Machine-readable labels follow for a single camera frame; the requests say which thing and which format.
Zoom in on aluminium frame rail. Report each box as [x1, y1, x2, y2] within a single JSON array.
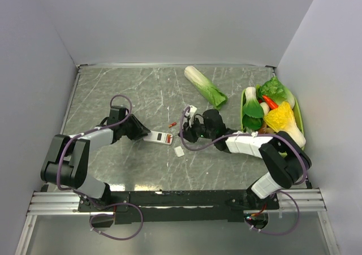
[[27, 189, 326, 215]]

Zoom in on white mushroom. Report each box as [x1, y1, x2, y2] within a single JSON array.
[[260, 102, 270, 116]]

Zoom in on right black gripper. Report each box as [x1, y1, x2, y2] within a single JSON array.
[[179, 116, 216, 143]]

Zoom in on brown mushroom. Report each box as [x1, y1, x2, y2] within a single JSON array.
[[257, 122, 275, 134]]

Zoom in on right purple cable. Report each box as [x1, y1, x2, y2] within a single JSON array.
[[179, 106, 309, 235]]

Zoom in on yellow napa cabbage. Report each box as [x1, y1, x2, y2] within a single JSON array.
[[264, 101, 306, 148]]

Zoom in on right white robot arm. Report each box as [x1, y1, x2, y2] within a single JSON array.
[[178, 106, 312, 209]]

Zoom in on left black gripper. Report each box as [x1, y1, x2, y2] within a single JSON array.
[[120, 114, 150, 140]]

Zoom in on long green napa cabbage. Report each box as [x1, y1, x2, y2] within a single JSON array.
[[184, 66, 228, 110]]

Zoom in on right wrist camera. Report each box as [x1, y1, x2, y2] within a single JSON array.
[[184, 105, 197, 127]]

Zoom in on green lettuce head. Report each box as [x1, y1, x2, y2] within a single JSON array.
[[257, 77, 295, 108]]

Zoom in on green plastic tray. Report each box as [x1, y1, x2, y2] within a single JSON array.
[[239, 85, 305, 153]]

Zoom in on bok choy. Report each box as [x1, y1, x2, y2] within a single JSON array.
[[243, 87, 264, 118]]

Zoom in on white remote control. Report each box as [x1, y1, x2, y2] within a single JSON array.
[[143, 131, 172, 145]]

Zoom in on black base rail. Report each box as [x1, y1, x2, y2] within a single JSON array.
[[78, 189, 279, 224]]

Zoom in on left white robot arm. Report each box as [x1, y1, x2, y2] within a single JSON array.
[[40, 106, 150, 211]]

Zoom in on red chili pepper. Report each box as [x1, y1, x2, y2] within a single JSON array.
[[262, 95, 278, 110]]

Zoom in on white battery cover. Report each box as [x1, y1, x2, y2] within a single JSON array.
[[174, 146, 184, 157]]

